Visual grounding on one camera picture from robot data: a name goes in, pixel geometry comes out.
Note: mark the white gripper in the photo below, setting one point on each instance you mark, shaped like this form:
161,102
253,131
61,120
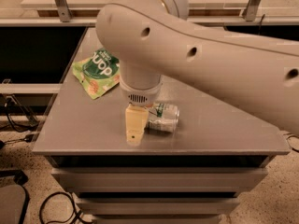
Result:
139,96

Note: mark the green snack chip bag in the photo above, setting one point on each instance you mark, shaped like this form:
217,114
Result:
97,74

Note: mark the right metal bracket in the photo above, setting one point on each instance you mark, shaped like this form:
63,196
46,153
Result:
250,12

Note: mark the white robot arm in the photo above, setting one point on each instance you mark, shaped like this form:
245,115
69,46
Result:
153,38

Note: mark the left metal bracket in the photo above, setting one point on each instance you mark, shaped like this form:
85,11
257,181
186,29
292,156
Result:
63,10

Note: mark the grey cabinet drawers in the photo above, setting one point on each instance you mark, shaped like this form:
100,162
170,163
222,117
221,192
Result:
158,188

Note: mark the metal bracket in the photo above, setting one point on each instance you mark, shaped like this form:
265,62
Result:
250,12
63,10

